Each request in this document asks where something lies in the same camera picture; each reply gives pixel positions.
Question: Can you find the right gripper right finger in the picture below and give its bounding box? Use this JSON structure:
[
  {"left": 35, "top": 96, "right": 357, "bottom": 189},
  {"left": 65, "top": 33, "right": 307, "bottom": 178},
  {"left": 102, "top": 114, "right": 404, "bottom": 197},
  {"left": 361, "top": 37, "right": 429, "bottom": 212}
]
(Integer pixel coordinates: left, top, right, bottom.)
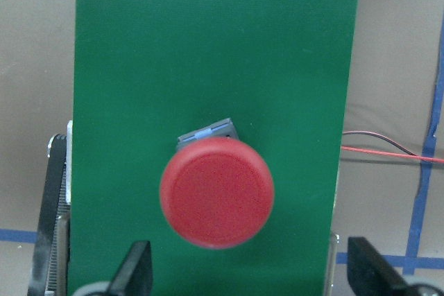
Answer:
[{"left": 347, "top": 237, "right": 420, "bottom": 296}]

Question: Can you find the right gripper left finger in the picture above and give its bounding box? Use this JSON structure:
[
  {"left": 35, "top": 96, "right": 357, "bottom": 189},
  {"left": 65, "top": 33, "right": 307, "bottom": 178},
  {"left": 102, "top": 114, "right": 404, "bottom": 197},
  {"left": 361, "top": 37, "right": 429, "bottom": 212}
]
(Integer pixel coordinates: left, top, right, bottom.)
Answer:
[{"left": 108, "top": 241, "right": 153, "bottom": 295}]

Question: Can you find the red push button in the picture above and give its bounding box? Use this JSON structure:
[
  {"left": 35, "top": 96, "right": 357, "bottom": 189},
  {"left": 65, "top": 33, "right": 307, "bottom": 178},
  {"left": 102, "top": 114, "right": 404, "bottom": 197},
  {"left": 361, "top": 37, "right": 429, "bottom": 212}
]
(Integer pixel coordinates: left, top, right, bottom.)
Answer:
[{"left": 160, "top": 118, "right": 275, "bottom": 250}]

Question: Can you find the green conveyor belt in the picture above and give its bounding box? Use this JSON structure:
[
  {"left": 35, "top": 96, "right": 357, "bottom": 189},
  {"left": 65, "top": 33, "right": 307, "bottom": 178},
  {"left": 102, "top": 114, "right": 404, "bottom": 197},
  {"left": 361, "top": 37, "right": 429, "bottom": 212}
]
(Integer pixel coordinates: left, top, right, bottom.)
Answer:
[{"left": 68, "top": 0, "right": 357, "bottom": 295}]

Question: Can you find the red black conveyor wire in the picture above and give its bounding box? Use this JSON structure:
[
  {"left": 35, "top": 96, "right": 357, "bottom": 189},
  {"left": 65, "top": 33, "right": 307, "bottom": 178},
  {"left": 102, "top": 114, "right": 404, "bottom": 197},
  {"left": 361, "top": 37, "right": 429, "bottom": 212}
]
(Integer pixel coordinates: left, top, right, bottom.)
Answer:
[{"left": 341, "top": 130, "right": 444, "bottom": 164}]

